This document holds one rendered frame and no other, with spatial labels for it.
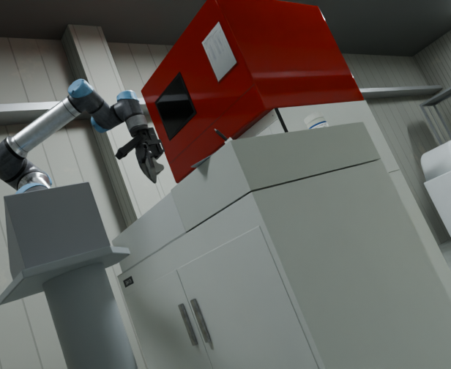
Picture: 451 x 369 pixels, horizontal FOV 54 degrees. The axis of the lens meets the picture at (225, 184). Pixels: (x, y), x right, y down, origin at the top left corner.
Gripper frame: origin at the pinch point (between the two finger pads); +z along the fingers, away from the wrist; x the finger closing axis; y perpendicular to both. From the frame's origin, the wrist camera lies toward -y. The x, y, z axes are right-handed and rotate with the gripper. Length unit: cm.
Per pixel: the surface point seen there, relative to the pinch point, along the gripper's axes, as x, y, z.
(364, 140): -49, 54, 17
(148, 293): 22.8, -5.1, 36.1
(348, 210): -49, 30, 37
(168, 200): -11.6, -4.0, 11.7
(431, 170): 166, 501, 11
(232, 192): -43.0, -3.3, 21.6
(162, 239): 0.0, -4.3, 21.6
